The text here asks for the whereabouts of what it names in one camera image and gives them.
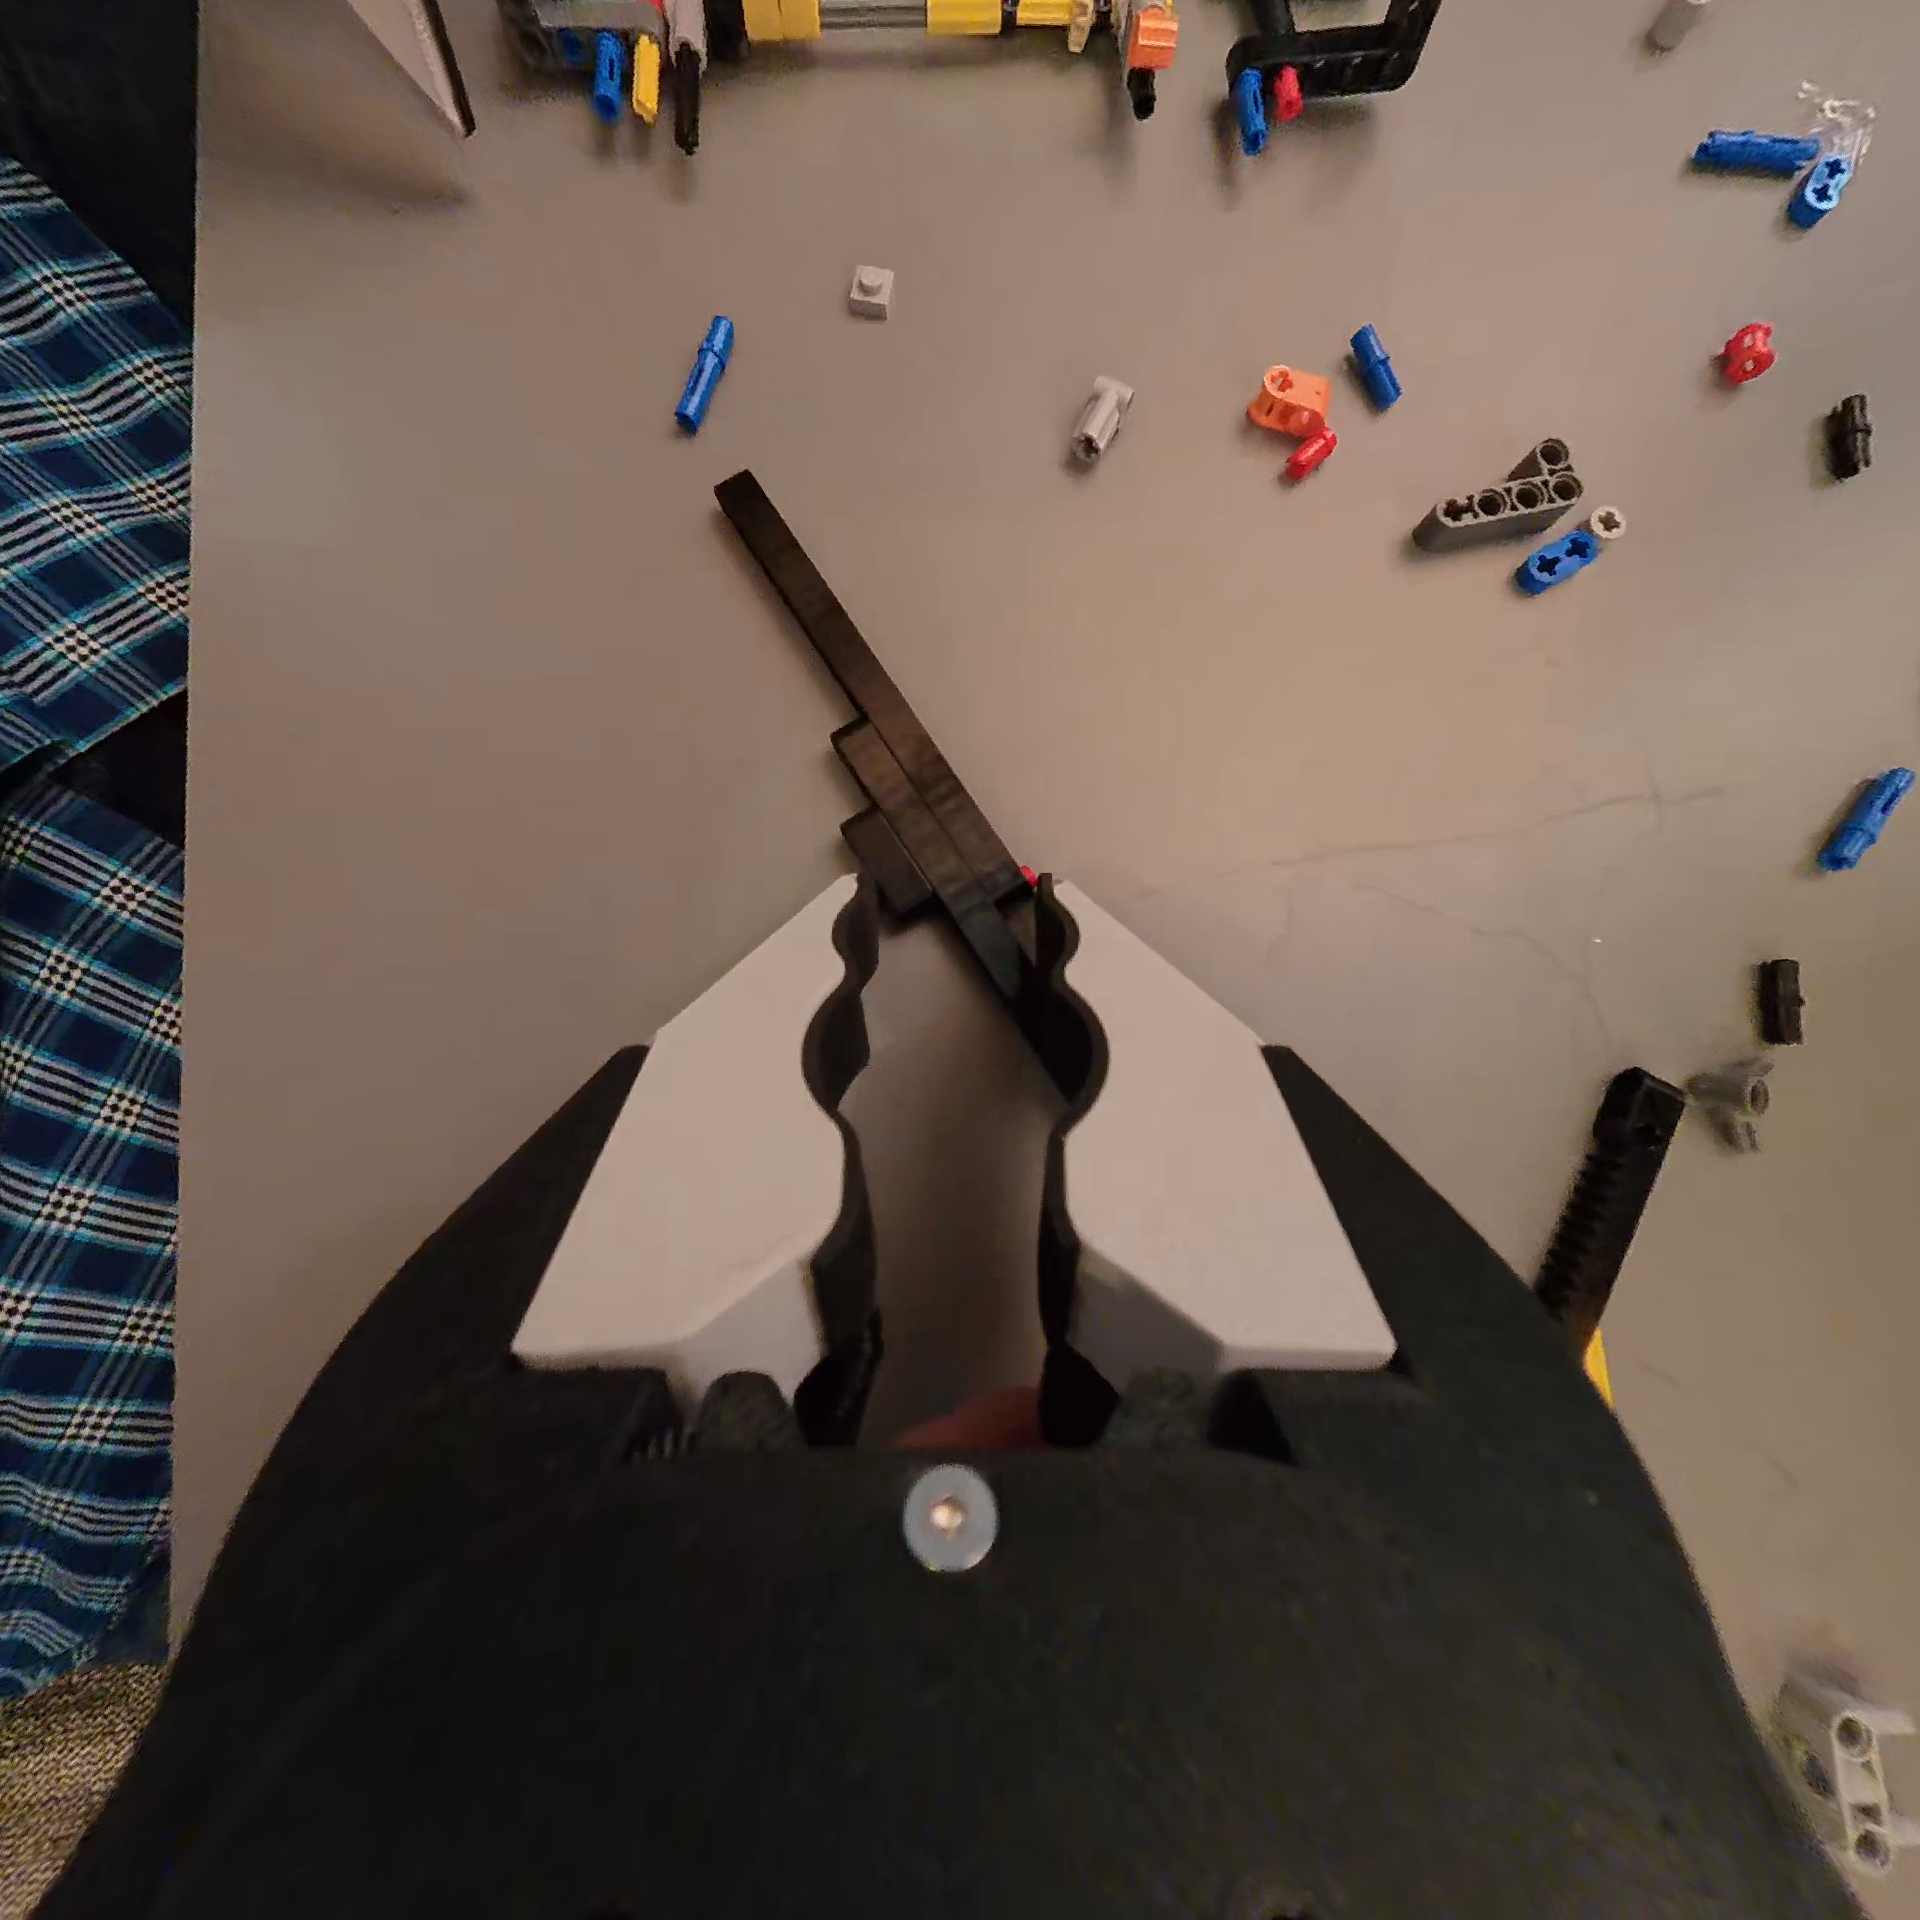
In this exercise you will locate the dark grey angled lego beam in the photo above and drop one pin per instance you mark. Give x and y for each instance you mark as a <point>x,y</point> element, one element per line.
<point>1500,507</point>

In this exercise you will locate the black lego pin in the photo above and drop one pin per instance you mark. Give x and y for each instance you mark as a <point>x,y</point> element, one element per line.
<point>1781,1001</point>

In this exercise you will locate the black beam assembly blue pins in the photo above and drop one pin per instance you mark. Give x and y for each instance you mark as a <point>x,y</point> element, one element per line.
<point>886,733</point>

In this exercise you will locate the small grey lego plate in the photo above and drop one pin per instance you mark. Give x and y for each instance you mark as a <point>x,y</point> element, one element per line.
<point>872,292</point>

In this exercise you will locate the small blue lego link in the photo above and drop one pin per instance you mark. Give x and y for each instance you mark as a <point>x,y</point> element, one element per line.
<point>1822,186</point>

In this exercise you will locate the pale small lego piece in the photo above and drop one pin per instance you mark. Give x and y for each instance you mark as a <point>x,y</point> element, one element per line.
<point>1676,24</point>

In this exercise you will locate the light grey lego connector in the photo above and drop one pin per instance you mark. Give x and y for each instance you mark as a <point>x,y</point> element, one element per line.
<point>1853,1769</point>

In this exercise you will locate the yellow lego axle grey connector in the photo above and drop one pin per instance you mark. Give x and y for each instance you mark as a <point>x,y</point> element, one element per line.
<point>1599,1365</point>

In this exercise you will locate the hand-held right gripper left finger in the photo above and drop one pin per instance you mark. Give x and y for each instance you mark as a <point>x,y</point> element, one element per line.
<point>706,1201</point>

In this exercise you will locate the black lego gear rack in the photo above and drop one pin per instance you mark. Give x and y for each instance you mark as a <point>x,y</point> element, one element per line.
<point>1612,1184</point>

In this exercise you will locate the multicoloured lego chassis assembly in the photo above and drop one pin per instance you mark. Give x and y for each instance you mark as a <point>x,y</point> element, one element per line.
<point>962,15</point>

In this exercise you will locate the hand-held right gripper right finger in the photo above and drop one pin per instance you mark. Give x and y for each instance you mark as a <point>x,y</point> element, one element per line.
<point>1215,1201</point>

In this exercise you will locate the red lego pin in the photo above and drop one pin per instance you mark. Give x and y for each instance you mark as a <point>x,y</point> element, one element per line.
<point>1311,455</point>
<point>1748,352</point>

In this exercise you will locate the small clear plastic wrapper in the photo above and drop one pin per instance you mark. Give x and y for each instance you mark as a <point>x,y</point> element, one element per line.
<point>1843,116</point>

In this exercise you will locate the blue plaid shirt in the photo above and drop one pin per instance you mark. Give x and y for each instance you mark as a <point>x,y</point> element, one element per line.
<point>91,1050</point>

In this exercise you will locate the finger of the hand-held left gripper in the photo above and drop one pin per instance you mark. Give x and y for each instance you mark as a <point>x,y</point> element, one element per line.
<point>405,36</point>

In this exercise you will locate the blue lego pin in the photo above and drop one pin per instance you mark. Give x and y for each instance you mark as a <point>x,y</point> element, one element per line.
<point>1756,154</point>
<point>706,375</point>
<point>1867,818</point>
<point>1376,369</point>

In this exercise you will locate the pale grey lego connector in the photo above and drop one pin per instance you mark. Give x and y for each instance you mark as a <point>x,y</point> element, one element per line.
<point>1101,420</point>

